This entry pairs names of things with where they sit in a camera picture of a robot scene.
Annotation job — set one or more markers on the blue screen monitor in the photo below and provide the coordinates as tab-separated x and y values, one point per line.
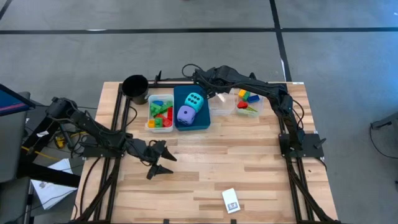
9	102

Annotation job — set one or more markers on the white plastic bin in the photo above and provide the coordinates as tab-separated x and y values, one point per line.
152	98

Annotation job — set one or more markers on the black round cup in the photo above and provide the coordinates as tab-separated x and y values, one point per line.
136	89

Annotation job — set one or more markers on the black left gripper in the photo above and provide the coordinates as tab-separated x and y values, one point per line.
147	151

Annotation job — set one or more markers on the cyan foam die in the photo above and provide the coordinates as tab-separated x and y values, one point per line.
194	102

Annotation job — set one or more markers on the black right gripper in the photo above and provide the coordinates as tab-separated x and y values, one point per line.
208	79

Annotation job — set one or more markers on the red lego brick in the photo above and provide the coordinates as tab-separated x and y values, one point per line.
242	104

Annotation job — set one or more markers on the white card box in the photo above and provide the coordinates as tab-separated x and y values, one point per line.
231	200

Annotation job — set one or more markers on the black aluminium table frame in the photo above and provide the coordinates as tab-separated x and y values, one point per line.
155	84

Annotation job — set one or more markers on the white paper sheets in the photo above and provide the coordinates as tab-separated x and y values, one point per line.
49	189

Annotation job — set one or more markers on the purple foam die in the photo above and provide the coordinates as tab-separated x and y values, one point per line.
186	115

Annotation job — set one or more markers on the large red toy block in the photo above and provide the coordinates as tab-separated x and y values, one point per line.
169	117

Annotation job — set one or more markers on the orange lego brick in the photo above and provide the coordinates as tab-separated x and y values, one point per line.
242	92

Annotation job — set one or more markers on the blue toy block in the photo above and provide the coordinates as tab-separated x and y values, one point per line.
253	99
158	102

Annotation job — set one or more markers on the yellow tool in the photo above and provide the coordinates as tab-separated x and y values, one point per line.
59	141

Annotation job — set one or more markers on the dark green lego brick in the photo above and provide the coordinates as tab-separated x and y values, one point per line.
247	96

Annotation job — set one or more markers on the yellow toy block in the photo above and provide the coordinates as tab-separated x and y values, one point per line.
151	123

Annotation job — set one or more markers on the black desk frame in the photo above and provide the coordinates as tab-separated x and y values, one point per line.
53	175

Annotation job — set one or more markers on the blue plastic tray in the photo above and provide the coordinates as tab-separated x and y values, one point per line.
180	93

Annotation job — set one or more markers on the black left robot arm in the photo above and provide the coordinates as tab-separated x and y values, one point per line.
93	130

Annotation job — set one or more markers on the red two-stud toy block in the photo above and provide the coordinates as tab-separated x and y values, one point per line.
161	116

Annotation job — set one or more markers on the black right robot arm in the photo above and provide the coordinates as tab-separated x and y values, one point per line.
273	96

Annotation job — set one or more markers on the clear plastic container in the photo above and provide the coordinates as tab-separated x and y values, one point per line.
224	107
260	104

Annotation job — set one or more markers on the long green toy block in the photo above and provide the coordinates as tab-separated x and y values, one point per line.
166	106

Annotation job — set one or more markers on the black floor stand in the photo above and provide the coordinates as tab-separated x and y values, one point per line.
385	121

